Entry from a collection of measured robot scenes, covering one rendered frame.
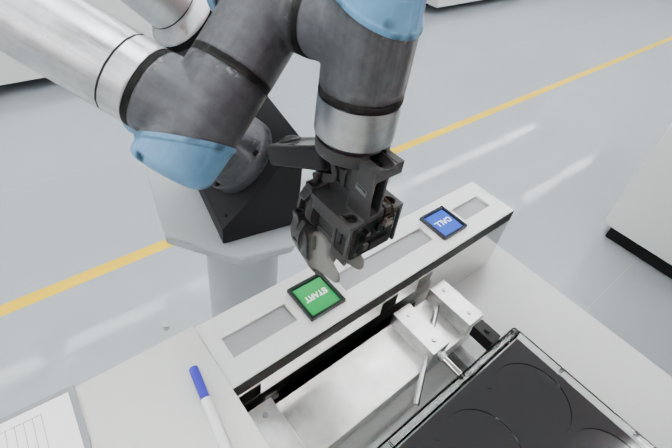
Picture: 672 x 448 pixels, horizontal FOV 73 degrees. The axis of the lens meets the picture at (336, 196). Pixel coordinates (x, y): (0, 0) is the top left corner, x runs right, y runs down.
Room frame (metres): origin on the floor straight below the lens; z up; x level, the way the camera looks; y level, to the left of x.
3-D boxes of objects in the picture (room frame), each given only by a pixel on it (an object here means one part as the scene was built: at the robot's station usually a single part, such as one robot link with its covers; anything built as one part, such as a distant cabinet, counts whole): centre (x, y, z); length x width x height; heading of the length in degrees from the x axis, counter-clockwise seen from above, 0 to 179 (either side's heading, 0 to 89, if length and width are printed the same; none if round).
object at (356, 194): (0.36, -0.01, 1.16); 0.09 x 0.08 x 0.12; 45
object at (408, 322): (0.39, -0.15, 0.89); 0.08 x 0.03 x 0.03; 45
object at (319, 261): (0.35, 0.00, 1.06); 0.06 x 0.03 x 0.09; 45
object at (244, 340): (0.46, -0.08, 0.89); 0.55 x 0.09 x 0.14; 135
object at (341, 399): (0.33, -0.09, 0.87); 0.36 x 0.08 x 0.03; 135
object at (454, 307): (0.44, -0.21, 0.89); 0.08 x 0.03 x 0.03; 45
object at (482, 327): (0.40, -0.25, 0.90); 0.04 x 0.02 x 0.03; 45
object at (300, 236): (0.36, 0.02, 1.10); 0.05 x 0.02 x 0.09; 135
